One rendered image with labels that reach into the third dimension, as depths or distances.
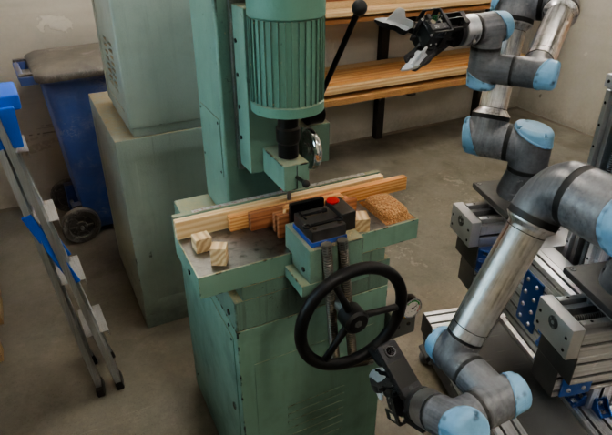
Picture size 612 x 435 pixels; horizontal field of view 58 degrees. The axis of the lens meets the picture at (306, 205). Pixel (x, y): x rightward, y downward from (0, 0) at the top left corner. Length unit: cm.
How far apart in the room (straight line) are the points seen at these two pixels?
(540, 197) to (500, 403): 37
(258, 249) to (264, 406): 48
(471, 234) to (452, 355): 69
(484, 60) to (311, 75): 47
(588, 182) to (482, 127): 81
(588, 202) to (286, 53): 66
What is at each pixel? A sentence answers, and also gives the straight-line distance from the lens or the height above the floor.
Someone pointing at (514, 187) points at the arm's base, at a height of 87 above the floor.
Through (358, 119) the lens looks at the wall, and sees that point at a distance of 431.
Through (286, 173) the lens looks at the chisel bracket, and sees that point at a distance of 135.
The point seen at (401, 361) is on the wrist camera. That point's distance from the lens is 118.
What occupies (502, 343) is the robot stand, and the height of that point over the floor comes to 21.
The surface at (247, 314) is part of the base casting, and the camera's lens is 137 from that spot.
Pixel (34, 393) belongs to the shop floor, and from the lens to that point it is 244.
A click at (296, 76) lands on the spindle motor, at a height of 130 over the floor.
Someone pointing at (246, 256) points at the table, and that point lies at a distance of 131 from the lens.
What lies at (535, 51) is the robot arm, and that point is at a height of 130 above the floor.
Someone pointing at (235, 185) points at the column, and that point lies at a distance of 158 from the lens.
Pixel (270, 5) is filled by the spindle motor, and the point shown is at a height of 144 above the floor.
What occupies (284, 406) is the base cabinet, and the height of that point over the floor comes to 40.
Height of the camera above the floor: 163
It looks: 29 degrees down
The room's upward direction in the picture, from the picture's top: straight up
